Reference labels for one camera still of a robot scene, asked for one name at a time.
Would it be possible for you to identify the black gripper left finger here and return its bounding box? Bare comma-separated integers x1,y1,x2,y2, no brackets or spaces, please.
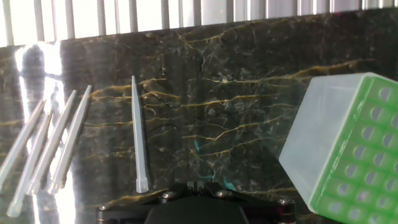
96,181,198,224

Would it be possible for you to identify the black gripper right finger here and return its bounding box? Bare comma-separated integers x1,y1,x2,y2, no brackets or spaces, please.
198,181,296,224

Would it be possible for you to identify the large clear pipette tip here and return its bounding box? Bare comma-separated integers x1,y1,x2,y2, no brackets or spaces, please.
49,84,93,195
27,89,78,196
131,75,150,194
6,111,53,218
0,99,47,192

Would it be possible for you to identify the green pipette tip holder box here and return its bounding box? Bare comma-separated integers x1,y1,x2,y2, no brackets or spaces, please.
278,72,398,224

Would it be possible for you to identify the black marble pattern mat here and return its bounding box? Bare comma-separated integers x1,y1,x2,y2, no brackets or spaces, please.
0,7,398,224

